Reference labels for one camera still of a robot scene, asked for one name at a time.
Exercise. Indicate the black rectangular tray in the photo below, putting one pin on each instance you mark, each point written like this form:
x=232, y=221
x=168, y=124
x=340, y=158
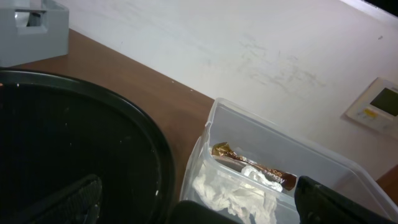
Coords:
x=190, y=212

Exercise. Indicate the brown snack wrapper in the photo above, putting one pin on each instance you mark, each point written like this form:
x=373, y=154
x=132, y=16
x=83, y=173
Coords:
x=285, y=179

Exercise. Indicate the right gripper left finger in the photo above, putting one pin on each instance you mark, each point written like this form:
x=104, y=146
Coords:
x=76, y=203

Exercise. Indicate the white wall control panel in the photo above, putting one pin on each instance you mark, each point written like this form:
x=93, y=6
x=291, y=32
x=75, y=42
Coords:
x=376, y=107

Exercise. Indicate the round black tray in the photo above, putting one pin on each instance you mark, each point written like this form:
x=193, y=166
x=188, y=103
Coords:
x=56, y=130

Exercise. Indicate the white tissue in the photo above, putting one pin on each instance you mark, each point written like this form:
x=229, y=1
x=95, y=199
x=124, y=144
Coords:
x=221, y=192

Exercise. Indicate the clear plastic bin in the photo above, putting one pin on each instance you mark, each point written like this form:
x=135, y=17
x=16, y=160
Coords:
x=263, y=142

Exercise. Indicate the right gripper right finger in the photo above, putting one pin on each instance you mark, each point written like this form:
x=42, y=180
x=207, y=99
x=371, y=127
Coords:
x=318, y=204

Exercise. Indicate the grey dishwasher rack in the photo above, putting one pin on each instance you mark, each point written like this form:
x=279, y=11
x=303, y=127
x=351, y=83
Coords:
x=32, y=32

